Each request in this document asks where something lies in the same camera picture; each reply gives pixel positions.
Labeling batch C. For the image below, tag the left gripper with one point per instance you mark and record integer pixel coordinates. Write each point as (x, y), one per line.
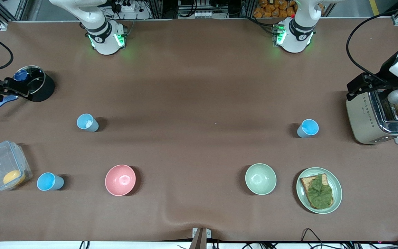
(385, 73)

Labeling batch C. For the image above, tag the plain blue cup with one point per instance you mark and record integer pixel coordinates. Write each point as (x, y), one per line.
(308, 128)
(48, 182)

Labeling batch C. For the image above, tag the blue cup with white paper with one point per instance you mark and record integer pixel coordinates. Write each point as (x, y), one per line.
(87, 123)

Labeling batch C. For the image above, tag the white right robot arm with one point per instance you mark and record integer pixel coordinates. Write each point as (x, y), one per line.
(102, 38)

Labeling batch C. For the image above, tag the glass lid with blue knob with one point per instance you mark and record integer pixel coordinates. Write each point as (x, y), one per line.
(36, 77)

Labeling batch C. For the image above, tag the silver toaster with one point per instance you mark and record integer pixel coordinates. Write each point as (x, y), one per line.
(365, 121)

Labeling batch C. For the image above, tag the white crumpled paper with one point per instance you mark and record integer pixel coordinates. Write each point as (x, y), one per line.
(88, 122)

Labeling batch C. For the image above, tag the yellow round food piece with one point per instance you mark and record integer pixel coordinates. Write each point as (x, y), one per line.
(13, 177)

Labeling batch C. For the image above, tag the pale green plate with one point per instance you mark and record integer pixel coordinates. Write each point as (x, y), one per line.
(337, 190)

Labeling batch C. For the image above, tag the bread slice under lettuce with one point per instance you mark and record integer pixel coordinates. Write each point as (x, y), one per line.
(305, 181)

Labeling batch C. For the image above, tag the green lettuce leaf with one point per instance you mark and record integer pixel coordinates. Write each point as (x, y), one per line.
(320, 193)

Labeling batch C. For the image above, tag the bag of orange buns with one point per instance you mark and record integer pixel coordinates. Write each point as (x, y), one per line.
(275, 8)

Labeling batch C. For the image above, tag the pale green bowl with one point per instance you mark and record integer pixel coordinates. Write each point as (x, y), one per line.
(261, 179)

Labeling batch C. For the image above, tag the pink bowl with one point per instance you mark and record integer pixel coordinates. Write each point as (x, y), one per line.
(120, 180)

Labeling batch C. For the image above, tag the white power strip with plugs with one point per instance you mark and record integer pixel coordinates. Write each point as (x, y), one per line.
(127, 6)

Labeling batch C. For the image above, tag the brown table cover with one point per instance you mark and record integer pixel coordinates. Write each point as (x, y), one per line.
(199, 69)

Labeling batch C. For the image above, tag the small white socket strip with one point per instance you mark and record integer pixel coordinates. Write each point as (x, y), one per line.
(203, 14)

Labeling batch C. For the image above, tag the metal clamp bracket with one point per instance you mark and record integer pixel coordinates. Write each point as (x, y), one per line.
(200, 238)

